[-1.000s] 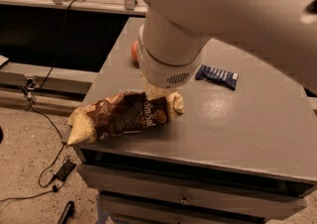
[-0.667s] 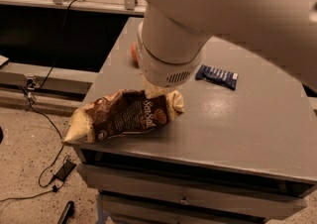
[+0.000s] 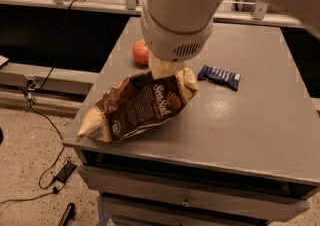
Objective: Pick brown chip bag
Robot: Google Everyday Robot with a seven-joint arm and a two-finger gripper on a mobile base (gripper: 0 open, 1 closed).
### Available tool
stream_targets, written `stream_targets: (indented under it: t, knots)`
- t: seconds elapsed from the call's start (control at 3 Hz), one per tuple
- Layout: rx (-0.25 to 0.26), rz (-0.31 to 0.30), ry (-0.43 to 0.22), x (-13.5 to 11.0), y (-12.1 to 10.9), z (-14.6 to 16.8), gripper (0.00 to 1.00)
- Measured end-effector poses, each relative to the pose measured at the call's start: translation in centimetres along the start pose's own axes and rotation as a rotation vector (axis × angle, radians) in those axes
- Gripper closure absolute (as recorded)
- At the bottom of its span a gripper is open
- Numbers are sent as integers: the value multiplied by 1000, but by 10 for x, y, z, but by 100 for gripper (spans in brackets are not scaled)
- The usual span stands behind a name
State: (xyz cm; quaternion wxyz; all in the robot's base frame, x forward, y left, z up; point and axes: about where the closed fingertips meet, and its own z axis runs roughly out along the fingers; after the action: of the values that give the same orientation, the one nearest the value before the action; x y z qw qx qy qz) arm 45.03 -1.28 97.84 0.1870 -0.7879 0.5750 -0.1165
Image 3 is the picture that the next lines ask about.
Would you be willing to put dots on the grey metal floor beam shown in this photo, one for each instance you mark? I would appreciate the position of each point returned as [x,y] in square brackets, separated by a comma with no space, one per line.
[60,80]

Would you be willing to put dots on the black handle object on floor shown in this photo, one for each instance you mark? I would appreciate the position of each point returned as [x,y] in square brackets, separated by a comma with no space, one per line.
[67,215]

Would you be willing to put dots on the black power adapter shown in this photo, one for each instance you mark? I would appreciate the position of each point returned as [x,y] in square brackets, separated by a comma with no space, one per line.
[65,172]

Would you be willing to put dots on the grey drawer cabinet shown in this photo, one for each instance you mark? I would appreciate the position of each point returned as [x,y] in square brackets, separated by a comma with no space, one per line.
[246,157]

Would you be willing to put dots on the brown chip bag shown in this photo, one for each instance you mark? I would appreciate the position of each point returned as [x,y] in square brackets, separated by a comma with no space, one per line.
[136,104]

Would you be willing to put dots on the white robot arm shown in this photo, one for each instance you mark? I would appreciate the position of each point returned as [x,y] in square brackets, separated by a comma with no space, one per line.
[176,30]

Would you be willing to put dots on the red apple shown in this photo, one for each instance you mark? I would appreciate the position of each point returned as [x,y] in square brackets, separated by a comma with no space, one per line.
[140,52]

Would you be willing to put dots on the blue snack bar wrapper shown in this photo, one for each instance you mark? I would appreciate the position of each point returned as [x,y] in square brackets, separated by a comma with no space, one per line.
[220,77]

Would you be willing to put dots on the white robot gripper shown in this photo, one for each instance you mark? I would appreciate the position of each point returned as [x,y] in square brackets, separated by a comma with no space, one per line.
[171,44]

